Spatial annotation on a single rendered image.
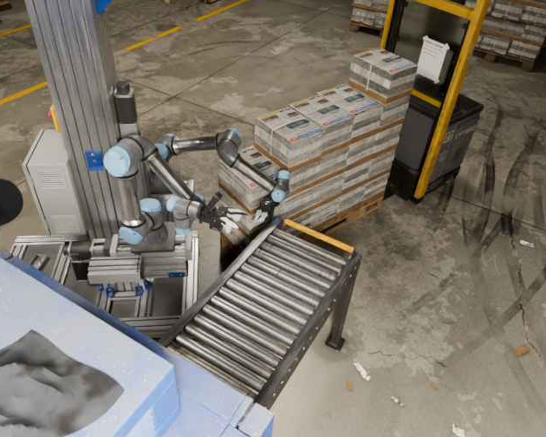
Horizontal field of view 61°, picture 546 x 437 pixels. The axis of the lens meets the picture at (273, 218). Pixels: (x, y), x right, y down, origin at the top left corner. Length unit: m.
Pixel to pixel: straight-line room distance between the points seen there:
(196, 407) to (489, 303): 2.88
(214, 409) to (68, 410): 0.34
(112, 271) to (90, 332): 1.54
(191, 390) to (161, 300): 1.94
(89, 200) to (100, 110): 0.55
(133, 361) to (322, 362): 2.18
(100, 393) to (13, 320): 0.27
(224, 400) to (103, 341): 0.31
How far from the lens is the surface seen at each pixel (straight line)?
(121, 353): 1.01
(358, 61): 3.58
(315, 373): 3.02
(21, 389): 1.00
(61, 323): 1.08
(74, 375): 1.00
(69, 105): 2.36
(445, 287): 3.71
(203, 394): 1.16
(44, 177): 2.56
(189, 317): 2.23
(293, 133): 2.97
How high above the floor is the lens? 2.57
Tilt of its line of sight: 41 degrees down
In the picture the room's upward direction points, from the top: 4 degrees clockwise
